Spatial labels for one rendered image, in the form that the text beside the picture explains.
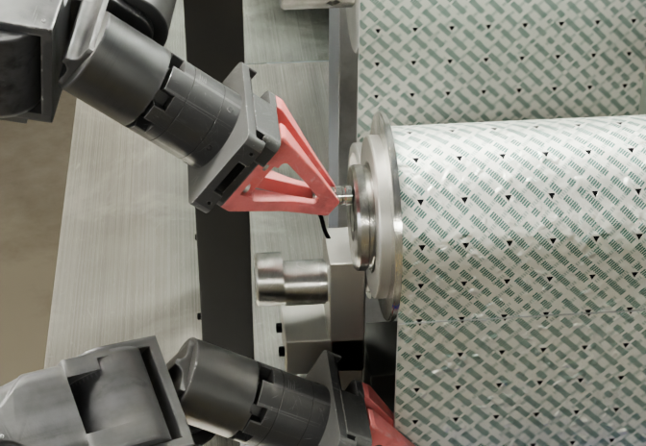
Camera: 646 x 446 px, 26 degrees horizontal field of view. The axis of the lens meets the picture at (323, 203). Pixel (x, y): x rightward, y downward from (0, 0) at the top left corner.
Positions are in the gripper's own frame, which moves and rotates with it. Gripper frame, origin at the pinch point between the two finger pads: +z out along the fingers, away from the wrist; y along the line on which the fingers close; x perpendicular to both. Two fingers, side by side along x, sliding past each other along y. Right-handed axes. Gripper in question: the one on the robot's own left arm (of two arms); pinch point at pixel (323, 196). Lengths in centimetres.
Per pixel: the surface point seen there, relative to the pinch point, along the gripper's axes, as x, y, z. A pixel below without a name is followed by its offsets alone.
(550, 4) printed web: 16.1, -18.1, 12.4
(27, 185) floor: -140, -215, 44
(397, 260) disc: 2.1, 7.0, 3.7
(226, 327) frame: -29.4, -25.9, 14.7
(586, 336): 4.4, 6.6, 19.3
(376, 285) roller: -1.6, 4.3, 5.5
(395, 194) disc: 5.1, 4.9, 1.4
